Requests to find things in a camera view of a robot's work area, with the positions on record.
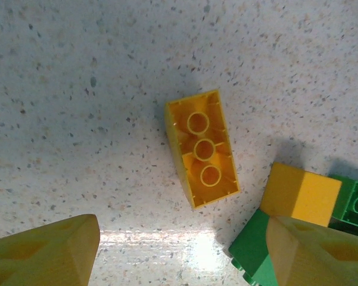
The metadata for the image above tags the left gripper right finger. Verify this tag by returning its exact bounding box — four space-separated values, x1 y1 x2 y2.
266 216 358 286

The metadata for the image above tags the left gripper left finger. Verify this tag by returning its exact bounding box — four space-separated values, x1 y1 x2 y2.
0 213 101 286

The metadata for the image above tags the green lego brick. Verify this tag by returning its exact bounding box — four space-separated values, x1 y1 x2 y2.
327 174 358 233
228 208 279 286

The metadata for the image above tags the long yellow lego brick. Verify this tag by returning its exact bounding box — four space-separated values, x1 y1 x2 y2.
164 88 241 210

